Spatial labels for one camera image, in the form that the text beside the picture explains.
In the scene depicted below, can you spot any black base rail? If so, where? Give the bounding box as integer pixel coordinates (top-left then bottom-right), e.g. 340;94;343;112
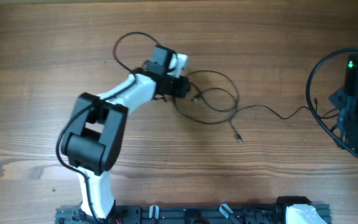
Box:
54;203;332;224

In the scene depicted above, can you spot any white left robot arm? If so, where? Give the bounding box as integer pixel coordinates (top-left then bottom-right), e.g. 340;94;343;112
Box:
56;45;190;223

